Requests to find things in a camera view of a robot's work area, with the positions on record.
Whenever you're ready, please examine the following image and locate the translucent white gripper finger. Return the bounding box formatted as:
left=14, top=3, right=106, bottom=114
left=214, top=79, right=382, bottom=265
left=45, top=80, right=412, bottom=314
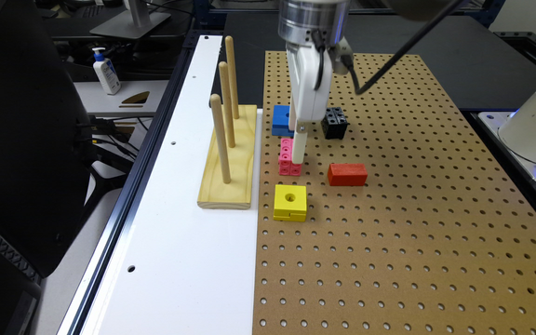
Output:
left=288, top=97, right=296, bottom=131
left=291, top=131, right=307, bottom=165

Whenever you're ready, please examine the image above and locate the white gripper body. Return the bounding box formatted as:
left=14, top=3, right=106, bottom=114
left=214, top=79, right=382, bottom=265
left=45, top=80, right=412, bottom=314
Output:
left=286, top=43, right=332, bottom=122

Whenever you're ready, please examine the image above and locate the pink interlocking cube block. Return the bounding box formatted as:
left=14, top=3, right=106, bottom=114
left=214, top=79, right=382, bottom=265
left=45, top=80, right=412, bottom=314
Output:
left=278, top=138, right=302, bottom=176

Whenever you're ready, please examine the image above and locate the blue block with hole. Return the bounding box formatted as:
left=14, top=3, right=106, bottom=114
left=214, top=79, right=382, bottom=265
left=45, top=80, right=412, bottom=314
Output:
left=272, top=105, right=294, bottom=137

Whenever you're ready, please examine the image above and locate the black interlocking cube block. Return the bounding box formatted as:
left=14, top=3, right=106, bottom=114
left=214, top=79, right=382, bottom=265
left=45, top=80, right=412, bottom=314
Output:
left=321, top=107, right=349, bottom=140

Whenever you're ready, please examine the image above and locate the red rectangular block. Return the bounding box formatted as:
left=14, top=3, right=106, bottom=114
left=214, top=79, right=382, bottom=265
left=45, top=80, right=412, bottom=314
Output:
left=328, top=163, right=368, bottom=186

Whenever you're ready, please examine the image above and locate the yellow block with hole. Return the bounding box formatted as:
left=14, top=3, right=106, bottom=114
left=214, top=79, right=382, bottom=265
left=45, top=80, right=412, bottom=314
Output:
left=273, top=184, right=307, bottom=221

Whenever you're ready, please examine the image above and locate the rear wooden peg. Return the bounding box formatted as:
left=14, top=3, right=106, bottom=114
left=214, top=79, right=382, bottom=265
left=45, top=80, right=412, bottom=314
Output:
left=224, top=35, right=239, bottom=119

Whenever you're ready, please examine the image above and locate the wooden peg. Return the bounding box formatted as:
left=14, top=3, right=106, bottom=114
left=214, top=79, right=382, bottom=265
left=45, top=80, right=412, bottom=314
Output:
left=209, top=94, right=231, bottom=184
left=219, top=61, right=235, bottom=148
left=224, top=35, right=239, bottom=119

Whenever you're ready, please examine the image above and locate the front wooden peg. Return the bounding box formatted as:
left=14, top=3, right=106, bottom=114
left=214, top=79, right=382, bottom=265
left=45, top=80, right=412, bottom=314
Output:
left=209, top=94, right=231, bottom=184

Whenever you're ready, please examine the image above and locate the middle wooden peg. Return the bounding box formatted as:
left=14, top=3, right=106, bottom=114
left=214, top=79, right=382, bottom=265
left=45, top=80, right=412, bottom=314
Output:
left=219, top=61, right=235, bottom=148

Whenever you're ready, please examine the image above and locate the wooden base board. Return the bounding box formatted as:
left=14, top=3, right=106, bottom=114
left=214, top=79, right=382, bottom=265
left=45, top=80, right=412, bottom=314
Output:
left=197, top=105, right=257, bottom=209

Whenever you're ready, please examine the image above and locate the brown perforated pegboard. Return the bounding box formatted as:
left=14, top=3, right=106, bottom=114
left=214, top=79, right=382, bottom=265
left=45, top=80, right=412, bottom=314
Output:
left=253, top=51, right=536, bottom=334

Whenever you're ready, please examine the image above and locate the white table panel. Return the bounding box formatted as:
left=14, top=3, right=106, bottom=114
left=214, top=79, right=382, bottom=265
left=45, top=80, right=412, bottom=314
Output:
left=81, top=35, right=257, bottom=334

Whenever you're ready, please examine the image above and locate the silver monitor stand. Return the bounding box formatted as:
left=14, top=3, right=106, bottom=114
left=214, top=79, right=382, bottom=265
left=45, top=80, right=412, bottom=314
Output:
left=89, top=0, right=171, bottom=39

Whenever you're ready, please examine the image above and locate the white lotion pump bottle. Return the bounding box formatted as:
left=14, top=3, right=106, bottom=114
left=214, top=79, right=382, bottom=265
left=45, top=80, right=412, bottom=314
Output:
left=92, top=47, right=121, bottom=95

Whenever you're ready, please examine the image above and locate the black office chair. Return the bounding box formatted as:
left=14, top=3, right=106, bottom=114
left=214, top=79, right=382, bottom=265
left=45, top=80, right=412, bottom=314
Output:
left=0, top=0, right=127, bottom=335

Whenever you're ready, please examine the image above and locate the black cable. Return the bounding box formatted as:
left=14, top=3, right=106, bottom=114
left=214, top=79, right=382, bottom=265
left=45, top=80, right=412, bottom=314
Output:
left=347, top=0, right=466, bottom=96

